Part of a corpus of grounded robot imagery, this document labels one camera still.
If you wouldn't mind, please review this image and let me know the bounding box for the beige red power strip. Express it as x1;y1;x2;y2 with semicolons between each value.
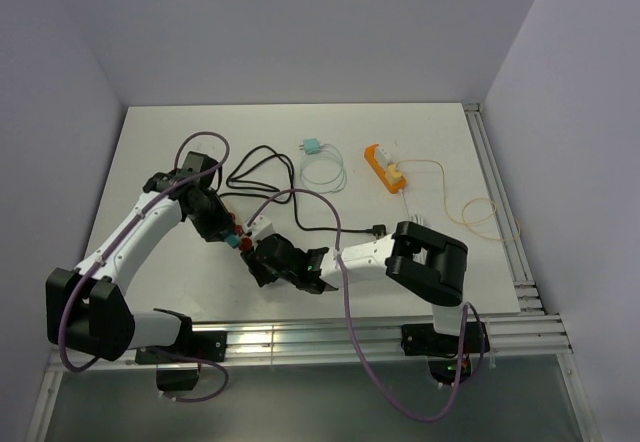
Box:
223;202;254;252

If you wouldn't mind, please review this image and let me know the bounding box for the dark teal charger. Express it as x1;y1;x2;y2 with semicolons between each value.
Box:
224;234;241;249

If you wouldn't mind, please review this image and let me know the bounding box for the tan yellow charger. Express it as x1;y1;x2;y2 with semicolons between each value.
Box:
385;164;404;185

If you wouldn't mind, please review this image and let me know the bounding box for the white dual usb charger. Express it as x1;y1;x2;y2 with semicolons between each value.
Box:
374;145;393;171

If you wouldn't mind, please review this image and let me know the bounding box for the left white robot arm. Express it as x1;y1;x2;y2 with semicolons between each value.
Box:
45;152;240;361

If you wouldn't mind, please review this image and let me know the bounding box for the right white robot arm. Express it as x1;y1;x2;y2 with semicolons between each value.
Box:
241;216;468;352

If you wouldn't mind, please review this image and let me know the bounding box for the light teal charger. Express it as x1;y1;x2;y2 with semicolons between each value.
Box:
299;138;322;156

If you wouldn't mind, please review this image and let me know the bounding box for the orange power strip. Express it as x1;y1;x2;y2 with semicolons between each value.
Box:
364;144;407;194

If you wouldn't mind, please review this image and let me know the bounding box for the black power cable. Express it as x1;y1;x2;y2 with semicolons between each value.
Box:
219;144;389;239

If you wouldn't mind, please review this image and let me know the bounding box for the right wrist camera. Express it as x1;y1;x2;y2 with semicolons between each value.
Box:
244;215;275;242

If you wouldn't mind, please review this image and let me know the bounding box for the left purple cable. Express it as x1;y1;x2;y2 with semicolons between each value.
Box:
58;130;232;404

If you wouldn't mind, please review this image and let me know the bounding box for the purple cable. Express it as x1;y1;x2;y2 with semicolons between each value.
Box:
58;130;232;404
249;188;485;423

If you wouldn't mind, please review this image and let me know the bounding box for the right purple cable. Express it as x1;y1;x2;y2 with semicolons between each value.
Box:
249;188;485;423

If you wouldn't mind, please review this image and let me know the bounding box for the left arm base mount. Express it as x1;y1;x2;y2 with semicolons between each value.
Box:
134;330;228;396

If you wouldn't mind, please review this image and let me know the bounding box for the light teal usb cable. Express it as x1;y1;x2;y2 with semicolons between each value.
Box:
299;144;349;196

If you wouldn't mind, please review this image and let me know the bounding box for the aluminium front rail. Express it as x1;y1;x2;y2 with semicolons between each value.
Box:
49;314;572;366

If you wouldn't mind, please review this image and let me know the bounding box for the aluminium rail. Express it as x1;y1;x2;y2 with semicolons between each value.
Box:
463;104;546;315
49;314;572;366

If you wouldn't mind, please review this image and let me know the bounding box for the white power strip cable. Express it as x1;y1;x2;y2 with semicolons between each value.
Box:
398;186;432;228

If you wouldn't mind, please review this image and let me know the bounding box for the yellow thin cable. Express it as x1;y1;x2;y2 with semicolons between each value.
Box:
397;158;523;243

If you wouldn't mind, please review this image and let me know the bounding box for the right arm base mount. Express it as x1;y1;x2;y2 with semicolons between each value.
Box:
401;323;491;385

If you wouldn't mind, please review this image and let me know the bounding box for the aluminium right rail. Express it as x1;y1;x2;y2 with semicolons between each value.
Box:
463;104;546;315

